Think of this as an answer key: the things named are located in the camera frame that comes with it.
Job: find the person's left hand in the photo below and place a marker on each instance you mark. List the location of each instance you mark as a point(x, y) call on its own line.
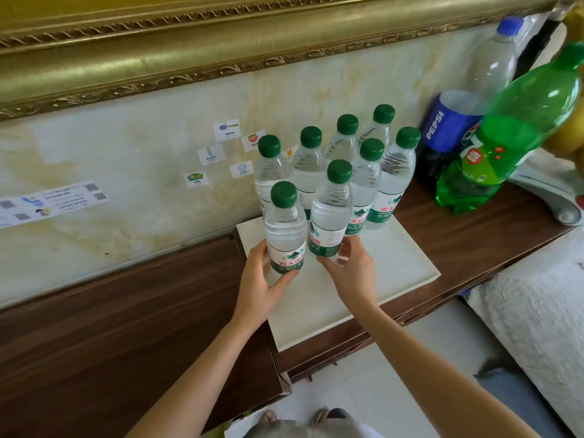
point(253, 296)

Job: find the person's right hand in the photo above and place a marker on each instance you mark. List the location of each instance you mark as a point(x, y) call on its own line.
point(358, 278)

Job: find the person's left thumb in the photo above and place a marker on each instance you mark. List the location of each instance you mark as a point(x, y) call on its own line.
point(284, 283)

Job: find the person's right thumb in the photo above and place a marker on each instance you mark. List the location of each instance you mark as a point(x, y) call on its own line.
point(328, 265)

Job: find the clear plastic water bottle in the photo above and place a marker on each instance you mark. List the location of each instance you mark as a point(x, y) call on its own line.
point(285, 232)
point(331, 214)

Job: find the person's right forearm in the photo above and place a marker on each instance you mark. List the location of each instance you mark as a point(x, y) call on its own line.
point(424, 374)

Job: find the person's left forearm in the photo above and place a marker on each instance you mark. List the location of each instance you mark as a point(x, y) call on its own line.
point(196, 383)

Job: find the white rectangular tray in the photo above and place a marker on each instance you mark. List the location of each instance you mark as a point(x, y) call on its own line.
point(310, 323)

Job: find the cluster of green-capped bottles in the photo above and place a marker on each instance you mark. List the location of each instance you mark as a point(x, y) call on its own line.
point(311, 165)

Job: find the plate picture sticker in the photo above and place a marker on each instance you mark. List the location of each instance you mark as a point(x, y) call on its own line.
point(241, 170)

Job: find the person's foot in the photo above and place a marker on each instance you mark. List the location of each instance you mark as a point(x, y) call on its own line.
point(269, 416)
point(321, 415)

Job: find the sofa picture sticker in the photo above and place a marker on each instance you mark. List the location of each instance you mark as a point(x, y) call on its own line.
point(196, 179)

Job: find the bowl picture sticker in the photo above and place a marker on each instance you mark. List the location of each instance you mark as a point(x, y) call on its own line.
point(253, 141)

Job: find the person's grey shirt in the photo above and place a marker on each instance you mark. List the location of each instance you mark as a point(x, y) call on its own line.
point(301, 428)

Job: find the bottle picture sticker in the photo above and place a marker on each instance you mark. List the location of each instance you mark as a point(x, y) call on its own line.
point(211, 155)

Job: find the dark wooden nightstand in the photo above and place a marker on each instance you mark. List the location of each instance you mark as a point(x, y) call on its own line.
point(479, 241)

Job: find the spoon picture sticker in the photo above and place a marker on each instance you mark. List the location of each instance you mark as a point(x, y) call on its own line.
point(226, 130)

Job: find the dark wooden cabinet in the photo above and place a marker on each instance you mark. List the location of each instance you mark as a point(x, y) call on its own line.
point(114, 323)

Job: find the large blue-label cola bottle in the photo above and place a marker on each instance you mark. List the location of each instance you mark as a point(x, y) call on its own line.
point(449, 127)

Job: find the large green soda bottle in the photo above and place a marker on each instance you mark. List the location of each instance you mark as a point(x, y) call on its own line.
point(502, 145)

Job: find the white textured bed cover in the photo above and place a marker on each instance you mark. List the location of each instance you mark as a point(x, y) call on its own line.
point(538, 314)

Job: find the blue cloth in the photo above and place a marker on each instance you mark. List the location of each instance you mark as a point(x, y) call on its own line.
point(515, 401)

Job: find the white fan base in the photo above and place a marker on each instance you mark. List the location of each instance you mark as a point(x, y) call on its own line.
point(547, 186)

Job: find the long white sticker strip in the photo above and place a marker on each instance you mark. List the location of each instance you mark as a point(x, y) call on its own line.
point(50, 204)

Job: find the yellow round object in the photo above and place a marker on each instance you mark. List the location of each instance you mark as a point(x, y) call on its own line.
point(570, 136)

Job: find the black stand pole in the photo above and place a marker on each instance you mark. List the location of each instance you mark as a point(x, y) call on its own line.
point(540, 40)

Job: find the ornate gold picture frame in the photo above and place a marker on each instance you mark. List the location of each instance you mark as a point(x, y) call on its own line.
point(228, 40)

